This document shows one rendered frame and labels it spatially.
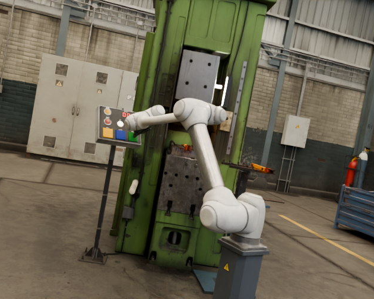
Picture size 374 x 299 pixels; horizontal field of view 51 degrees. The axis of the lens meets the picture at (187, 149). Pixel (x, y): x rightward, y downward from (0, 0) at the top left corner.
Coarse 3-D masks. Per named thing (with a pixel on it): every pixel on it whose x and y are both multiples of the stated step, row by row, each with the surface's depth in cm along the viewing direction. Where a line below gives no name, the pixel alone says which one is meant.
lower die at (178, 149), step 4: (172, 144) 359; (176, 144) 352; (172, 148) 319; (176, 148) 319; (180, 148) 319; (184, 148) 320; (192, 148) 326; (172, 152) 319; (176, 152) 319; (180, 152) 320; (184, 152) 320; (188, 152) 320; (192, 152) 320; (180, 156) 320; (184, 156) 320; (188, 156) 320; (192, 156) 320
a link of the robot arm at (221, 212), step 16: (176, 112) 211; (192, 112) 209; (208, 112) 218; (192, 128) 210; (192, 144) 210; (208, 144) 205; (208, 160) 201; (208, 176) 198; (208, 192) 194; (224, 192) 191; (208, 208) 185; (224, 208) 185; (240, 208) 192; (208, 224) 184; (224, 224) 184; (240, 224) 191
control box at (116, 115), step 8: (96, 112) 298; (104, 112) 296; (112, 112) 300; (120, 112) 303; (128, 112) 307; (136, 112) 311; (96, 120) 295; (104, 120) 293; (112, 120) 297; (120, 120) 300; (96, 128) 293; (112, 128) 294; (120, 128) 298; (96, 136) 290; (112, 144) 296; (120, 144) 298; (128, 144) 299; (136, 144) 300
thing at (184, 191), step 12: (168, 156) 313; (168, 168) 314; (192, 168) 315; (168, 180) 314; (180, 180) 315; (192, 180) 316; (168, 192) 315; (180, 192) 316; (192, 192) 316; (204, 192) 317; (168, 204) 317; (180, 204) 316; (192, 204) 317
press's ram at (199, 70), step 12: (180, 60) 346; (192, 60) 316; (204, 60) 316; (216, 60) 317; (180, 72) 315; (192, 72) 316; (204, 72) 317; (216, 72) 317; (180, 84) 316; (192, 84) 317; (204, 84) 317; (216, 84) 337; (180, 96) 317; (192, 96) 317; (204, 96) 318
